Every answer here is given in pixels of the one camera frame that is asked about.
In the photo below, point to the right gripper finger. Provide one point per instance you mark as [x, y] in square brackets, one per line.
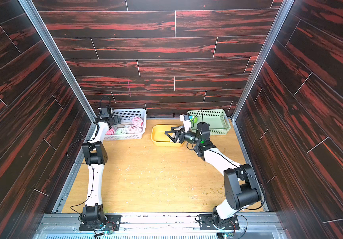
[173, 136]
[175, 129]

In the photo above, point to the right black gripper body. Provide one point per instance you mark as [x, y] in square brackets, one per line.
[178, 136]

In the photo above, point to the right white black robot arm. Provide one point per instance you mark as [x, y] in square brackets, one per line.
[241, 186]

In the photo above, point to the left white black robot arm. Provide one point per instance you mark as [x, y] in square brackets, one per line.
[95, 156]

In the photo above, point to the white plastic mesh basket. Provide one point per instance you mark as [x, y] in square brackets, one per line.
[126, 115]

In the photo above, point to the red apple netted front left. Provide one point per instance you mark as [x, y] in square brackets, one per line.
[111, 131]

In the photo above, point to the yellow plastic tub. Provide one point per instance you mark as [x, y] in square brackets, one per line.
[159, 138]

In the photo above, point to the red apple netted front right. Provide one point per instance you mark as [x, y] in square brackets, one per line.
[133, 129]

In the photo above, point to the green plastic mesh basket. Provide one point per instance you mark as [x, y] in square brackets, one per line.
[217, 120]

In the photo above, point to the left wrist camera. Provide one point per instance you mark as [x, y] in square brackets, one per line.
[106, 112]

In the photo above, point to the left aluminium frame post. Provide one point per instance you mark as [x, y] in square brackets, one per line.
[39, 25]

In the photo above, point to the aluminium frame post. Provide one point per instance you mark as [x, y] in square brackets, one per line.
[270, 39]
[39, 25]

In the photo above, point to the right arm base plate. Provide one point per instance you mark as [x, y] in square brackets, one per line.
[213, 222]

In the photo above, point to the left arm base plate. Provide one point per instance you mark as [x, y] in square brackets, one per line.
[111, 223]

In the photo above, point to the front aluminium rail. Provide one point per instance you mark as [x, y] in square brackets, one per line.
[162, 226]

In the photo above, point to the right aluminium frame post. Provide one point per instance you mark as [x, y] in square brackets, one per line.
[270, 39]

